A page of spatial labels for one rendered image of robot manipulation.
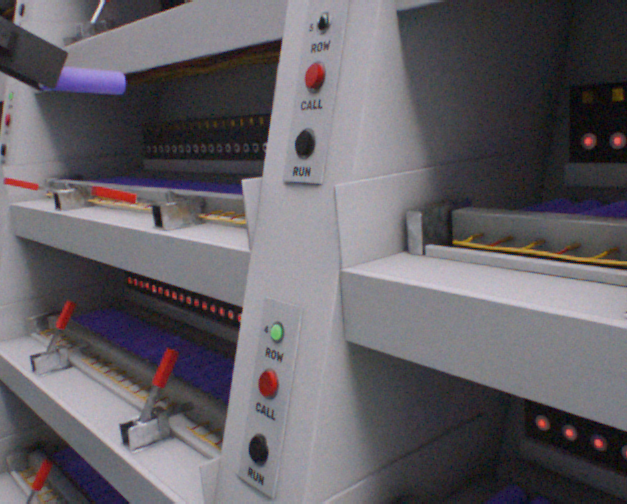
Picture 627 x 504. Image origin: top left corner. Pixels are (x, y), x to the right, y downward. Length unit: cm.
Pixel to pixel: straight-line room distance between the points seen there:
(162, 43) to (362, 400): 40
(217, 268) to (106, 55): 35
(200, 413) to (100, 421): 11
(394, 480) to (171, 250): 26
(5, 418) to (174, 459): 51
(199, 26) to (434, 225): 29
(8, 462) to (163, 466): 51
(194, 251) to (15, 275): 53
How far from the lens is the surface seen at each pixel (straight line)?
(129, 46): 73
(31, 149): 103
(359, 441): 44
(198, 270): 54
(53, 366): 87
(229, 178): 80
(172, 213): 60
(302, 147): 43
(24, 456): 109
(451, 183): 45
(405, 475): 48
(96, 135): 106
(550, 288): 34
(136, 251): 64
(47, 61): 55
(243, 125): 81
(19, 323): 105
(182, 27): 63
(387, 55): 42
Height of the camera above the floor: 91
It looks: 2 degrees down
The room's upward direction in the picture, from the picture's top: 9 degrees clockwise
